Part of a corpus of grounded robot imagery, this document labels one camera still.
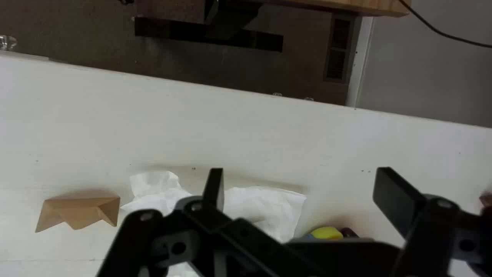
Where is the wooden shelf top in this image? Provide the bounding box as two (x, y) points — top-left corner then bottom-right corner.
(265, 0), (412, 17)

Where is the green white Expo marker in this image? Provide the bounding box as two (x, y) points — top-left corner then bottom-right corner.
(305, 227), (358, 242)

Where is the crumpled white tissue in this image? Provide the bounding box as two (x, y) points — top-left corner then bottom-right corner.
(120, 171), (306, 242)

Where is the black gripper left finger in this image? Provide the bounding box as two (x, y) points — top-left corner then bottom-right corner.
(97, 167), (329, 277)

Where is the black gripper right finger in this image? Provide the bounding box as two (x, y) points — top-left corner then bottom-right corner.
(372, 168), (492, 277)

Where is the black monitor stand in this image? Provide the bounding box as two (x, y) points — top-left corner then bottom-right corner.
(134, 0), (283, 53)

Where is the black cable on wall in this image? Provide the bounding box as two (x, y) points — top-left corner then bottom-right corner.
(398, 0), (492, 51)

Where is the folded brown cardboard piece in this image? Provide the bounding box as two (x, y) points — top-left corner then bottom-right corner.
(35, 197), (120, 233)

